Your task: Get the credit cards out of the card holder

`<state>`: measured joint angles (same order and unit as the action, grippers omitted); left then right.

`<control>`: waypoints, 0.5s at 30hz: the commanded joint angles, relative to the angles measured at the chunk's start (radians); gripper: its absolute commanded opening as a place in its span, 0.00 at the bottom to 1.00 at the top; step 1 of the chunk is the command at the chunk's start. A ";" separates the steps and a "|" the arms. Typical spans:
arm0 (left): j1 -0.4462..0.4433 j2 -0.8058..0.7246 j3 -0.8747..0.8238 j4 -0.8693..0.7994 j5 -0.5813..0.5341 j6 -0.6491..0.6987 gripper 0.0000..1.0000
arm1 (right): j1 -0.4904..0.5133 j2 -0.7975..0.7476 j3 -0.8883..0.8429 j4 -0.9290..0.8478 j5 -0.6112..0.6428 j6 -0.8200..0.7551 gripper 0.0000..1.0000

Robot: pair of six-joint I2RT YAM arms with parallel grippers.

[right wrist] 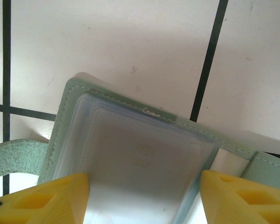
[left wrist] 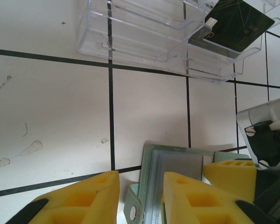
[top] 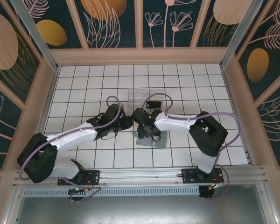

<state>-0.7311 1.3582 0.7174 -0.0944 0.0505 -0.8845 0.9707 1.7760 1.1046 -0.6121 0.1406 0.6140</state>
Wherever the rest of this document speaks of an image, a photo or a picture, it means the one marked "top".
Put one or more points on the grey metal sheet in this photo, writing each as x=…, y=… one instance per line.
x=140, y=210

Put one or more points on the clear acrylic card stand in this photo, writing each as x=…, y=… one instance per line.
x=135, y=98

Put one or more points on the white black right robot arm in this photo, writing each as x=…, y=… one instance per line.
x=175, y=122

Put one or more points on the aluminium corner post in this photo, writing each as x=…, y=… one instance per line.
x=38, y=35
x=239, y=35

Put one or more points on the black credit card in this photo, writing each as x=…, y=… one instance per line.
x=154, y=105

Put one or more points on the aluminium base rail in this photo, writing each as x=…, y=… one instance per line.
x=140, y=177

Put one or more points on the aluminium frame rail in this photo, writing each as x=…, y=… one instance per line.
x=268, y=207
x=14, y=205

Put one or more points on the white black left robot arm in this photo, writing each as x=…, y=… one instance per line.
x=72, y=135

